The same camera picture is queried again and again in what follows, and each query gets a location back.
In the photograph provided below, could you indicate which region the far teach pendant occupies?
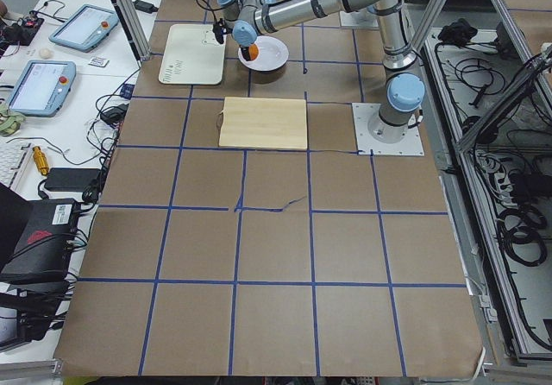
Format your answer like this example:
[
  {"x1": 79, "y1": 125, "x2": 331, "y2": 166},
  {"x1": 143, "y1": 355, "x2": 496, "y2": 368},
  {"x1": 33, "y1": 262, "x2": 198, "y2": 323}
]
[{"x1": 48, "y1": 4, "x2": 119, "y2": 52}]

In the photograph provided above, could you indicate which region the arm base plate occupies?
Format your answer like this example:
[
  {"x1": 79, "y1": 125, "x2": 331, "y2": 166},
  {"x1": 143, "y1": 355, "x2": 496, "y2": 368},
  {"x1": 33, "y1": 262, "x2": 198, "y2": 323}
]
[{"x1": 352, "y1": 103, "x2": 424, "y2": 156}]

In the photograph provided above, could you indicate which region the black computer box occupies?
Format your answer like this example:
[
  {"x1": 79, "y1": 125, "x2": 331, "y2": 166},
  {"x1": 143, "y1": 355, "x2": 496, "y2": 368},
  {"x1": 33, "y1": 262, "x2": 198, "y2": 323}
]
[{"x1": 1, "y1": 199, "x2": 80, "y2": 285}]

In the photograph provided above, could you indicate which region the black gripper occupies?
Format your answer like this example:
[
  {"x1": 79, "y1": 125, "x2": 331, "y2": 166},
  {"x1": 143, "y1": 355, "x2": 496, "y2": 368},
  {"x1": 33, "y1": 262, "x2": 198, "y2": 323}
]
[{"x1": 240, "y1": 46, "x2": 253, "y2": 57}]

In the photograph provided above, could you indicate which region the cream bear tray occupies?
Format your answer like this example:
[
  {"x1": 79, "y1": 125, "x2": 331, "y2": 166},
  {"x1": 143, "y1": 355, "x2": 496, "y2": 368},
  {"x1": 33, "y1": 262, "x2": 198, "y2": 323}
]
[{"x1": 158, "y1": 24, "x2": 226, "y2": 85}]

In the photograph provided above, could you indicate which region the small printed card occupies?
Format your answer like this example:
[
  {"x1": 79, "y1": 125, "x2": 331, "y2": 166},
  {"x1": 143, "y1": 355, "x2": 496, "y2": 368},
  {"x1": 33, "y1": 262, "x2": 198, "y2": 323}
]
[{"x1": 89, "y1": 57, "x2": 110, "y2": 67}]

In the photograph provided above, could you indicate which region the gold cylinder tool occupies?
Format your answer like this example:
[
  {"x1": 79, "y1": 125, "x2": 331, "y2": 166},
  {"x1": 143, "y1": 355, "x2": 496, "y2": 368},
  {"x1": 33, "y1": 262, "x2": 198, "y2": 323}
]
[{"x1": 33, "y1": 146, "x2": 50, "y2": 176}]

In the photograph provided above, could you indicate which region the black power brick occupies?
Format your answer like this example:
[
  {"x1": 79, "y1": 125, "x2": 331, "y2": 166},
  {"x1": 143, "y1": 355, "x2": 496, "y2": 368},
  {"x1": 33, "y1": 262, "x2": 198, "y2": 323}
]
[{"x1": 44, "y1": 167, "x2": 100, "y2": 192}]

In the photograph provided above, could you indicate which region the black power adapter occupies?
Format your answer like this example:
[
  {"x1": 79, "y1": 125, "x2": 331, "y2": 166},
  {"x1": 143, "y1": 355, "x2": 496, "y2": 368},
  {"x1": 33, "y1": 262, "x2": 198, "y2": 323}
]
[{"x1": 133, "y1": 0, "x2": 159, "y2": 14}]

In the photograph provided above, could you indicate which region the white round plate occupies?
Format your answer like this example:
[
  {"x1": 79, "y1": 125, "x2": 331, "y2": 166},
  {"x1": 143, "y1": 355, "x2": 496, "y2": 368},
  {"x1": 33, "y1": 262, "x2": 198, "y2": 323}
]
[{"x1": 237, "y1": 36, "x2": 289, "y2": 72}]

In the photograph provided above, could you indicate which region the teach pendant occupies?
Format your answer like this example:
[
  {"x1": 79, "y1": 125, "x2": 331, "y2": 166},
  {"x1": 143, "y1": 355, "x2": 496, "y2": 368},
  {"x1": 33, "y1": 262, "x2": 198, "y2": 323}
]
[
  {"x1": 48, "y1": 4, "x2": 119, "y2": 52},
  {"x1": 8, "y1": 60, "x2": 77, "y2": 117}
]

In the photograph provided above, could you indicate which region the white keyboard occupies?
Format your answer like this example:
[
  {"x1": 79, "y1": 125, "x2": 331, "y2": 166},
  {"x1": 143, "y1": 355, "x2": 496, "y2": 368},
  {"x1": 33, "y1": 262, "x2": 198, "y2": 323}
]
[{"x1": 1, "y1": 142, "x2": 32, "y2": 190}]

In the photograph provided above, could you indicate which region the orange fruit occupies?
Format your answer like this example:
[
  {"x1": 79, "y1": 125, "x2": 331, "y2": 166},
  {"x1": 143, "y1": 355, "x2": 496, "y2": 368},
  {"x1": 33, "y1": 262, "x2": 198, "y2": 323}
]
[{"x1": 248, "y1": 44, "x2": 260, "y2": 61}]

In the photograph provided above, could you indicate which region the wooden cutting board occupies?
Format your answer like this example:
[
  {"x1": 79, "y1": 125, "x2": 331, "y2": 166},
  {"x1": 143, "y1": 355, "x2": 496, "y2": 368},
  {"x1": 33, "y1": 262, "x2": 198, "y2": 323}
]
[{"x1": 218, "y1": 97, "x2": 308, "y2": 150}]

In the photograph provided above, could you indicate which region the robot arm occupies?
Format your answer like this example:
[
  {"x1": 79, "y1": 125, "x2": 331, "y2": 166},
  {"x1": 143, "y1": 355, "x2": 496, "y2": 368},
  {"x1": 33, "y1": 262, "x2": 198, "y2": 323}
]
[{"x1": 219, "y1": 14, "x2": 385, "y2": 111}]

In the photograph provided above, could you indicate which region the near teach pendant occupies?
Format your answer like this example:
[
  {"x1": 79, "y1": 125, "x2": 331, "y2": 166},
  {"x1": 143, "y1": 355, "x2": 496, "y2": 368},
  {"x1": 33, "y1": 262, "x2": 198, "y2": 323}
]
[{"x1": 8, "y1": 60, "x2": 77, "y2": 117}]

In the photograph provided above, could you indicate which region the aluminium frame post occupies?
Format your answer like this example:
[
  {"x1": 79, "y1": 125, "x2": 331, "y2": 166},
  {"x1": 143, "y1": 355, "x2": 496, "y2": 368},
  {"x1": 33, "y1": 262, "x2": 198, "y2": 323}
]
[{"x1": 110, "y1": 0, "x2": 151, "y2": 63}]

